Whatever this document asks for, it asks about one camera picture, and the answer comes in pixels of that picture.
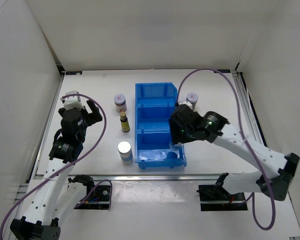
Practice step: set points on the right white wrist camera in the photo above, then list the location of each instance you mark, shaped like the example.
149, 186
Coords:
187, 103

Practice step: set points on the right dark sauce jar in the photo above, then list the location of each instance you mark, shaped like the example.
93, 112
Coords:
192, 97

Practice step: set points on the left aluminium frame rail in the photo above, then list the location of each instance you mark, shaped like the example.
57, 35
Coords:
37, 159

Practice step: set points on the aluminium frame rail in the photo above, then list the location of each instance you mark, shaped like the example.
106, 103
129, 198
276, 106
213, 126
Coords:
155, 188
252, 121
37, 159

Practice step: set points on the right aluminium frame rail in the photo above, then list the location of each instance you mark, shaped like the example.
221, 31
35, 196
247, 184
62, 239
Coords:
252, 121

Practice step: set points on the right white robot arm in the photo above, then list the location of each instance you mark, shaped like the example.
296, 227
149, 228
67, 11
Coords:
275, 171

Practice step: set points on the dark sauce jar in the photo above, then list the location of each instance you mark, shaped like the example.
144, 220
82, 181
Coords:
192, 97
120, 103

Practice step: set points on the blue three-compartment plastic bin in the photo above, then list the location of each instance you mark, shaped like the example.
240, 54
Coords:
154, 104

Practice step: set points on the right blue corner label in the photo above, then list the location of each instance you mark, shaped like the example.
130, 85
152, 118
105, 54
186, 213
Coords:
224, 71

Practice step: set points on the silver-lid shaker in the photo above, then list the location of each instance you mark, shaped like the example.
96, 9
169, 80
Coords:
125, 152
174, 151

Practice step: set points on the left dark sauce jar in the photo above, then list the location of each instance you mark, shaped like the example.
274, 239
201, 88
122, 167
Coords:
120, 103

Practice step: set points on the left blue corner label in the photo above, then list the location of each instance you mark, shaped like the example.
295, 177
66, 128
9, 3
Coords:
73, 73

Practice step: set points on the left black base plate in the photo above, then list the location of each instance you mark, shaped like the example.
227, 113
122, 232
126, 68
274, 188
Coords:
100, 198

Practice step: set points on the blue corner label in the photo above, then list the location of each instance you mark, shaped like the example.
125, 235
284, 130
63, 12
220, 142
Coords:
73, 73
224, 71

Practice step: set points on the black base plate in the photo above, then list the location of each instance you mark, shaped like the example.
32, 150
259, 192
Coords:
100, 198
216, 200

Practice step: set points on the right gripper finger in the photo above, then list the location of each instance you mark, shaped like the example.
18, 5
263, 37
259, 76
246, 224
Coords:
191, 136
177, 134

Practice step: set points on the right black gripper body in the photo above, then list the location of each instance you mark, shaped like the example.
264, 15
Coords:
187, 130

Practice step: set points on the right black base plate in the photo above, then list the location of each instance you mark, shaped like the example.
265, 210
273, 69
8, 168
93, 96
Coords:
216, 200

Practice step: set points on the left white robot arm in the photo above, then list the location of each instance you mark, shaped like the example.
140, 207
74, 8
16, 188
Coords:
58, 194

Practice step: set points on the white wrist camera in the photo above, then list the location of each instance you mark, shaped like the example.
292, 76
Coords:
72, 102
187, 103

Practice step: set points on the left yellow-label small bottle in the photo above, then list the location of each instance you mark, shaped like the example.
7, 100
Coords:
125, 127

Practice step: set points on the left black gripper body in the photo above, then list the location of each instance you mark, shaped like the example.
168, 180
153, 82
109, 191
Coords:
85, 120

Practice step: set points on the front aluminium frame rail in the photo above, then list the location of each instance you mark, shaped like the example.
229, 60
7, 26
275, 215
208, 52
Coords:
155, 188

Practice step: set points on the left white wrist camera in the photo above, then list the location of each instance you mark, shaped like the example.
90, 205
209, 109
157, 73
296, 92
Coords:
72, 102

